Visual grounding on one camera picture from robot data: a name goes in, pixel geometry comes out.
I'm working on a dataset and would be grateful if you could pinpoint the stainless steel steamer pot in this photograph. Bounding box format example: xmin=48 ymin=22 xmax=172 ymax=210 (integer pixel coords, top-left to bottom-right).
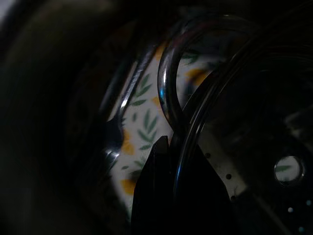
xmin=157 ymin=14 xmax=313 ymax=235

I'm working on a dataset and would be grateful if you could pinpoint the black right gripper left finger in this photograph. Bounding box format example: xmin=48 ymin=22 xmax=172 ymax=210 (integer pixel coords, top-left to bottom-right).
xmin=131 ymin=136 xmax=173 ymax=235

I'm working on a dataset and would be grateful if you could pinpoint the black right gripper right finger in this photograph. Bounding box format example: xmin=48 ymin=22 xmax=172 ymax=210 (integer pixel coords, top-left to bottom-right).
xmin=172 ymin=136 xmax=233 ymax=235

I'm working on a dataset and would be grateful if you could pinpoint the dark metal pan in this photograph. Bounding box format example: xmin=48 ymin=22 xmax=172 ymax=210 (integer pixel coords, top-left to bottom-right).
xmin=0 ymin=0 xmax=157 ymax=235

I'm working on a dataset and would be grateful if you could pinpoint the floral print cloth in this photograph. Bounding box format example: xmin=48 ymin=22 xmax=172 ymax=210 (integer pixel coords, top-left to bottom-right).
xmin=107 ymin=36 xmax=304 ymax=216

